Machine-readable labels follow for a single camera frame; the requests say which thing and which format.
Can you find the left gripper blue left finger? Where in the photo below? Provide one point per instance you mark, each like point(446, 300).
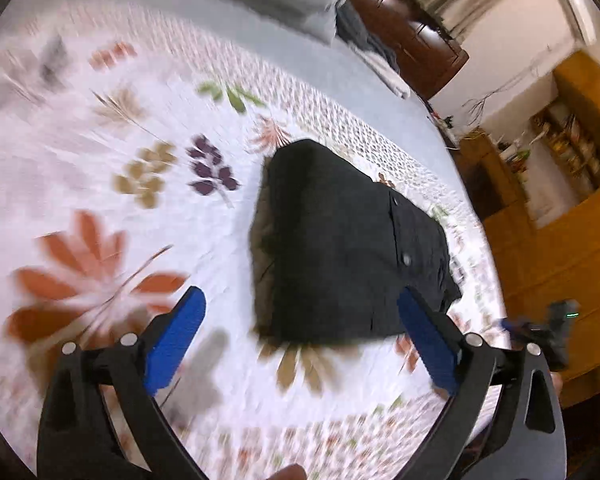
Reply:
point(168, 337)

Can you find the wooden wall shelf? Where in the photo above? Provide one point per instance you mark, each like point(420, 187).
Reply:
point(571, 147)

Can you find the black quilted pants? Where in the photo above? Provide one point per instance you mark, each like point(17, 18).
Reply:
point(342, 247)

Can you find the grey-blue bed with sheet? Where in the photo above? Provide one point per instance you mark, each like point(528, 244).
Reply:
point(330, 60)

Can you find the floral quilted bedspread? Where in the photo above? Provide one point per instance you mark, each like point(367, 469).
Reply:
point(180, 234)

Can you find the person's left hand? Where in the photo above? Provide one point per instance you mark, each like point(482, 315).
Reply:
point(291, 472)

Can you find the dark wooden headboard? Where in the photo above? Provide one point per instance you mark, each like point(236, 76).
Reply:
point(427, 55)

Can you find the grey folded duvet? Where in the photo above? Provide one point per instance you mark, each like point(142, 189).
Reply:
point(321, 25)

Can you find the wooden desk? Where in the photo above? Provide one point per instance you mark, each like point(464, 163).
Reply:
point(493, 189)

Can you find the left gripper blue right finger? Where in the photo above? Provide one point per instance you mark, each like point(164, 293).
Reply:
point(435, 338)

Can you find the dark grey and white blanket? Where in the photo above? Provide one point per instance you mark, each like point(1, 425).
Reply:
point(373, 51)

